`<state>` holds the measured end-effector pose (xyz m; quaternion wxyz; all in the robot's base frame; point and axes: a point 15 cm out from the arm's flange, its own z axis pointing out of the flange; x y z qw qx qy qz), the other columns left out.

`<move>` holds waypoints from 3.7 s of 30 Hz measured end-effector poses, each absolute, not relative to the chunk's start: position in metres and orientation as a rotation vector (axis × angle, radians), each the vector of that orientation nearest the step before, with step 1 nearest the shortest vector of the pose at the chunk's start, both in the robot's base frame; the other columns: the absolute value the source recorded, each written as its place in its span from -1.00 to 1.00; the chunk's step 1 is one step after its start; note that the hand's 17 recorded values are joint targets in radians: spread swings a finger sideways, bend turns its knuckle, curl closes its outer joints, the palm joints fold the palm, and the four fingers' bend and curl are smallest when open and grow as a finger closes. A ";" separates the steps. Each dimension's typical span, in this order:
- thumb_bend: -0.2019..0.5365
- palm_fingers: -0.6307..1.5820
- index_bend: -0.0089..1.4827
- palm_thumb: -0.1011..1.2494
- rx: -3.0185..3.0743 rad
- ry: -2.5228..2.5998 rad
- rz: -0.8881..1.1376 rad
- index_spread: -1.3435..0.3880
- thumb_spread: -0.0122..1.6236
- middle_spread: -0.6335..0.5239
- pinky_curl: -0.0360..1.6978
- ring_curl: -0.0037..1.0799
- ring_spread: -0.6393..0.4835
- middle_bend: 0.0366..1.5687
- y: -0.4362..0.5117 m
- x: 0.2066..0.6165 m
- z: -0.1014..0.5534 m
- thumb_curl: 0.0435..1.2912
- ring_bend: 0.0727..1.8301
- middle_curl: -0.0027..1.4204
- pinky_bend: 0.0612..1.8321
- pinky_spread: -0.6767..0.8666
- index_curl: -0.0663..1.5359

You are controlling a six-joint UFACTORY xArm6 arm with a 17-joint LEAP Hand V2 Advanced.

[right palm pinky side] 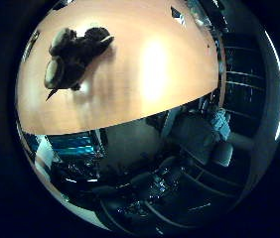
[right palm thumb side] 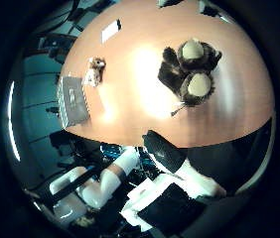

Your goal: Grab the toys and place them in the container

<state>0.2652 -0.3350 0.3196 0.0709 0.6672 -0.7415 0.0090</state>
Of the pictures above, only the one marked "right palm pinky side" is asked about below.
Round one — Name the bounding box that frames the blue plastic bin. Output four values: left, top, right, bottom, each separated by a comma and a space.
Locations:
49, 133, 96, 158

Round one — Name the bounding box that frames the dark brown plush toy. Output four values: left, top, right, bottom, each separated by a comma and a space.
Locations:
43, 26, 115, 102

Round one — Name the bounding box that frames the dark shelving rack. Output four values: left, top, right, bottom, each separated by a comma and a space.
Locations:
220, 31, 270, 120

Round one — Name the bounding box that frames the grey office chair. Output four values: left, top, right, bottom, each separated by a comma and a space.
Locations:
210, 141, 235, 168

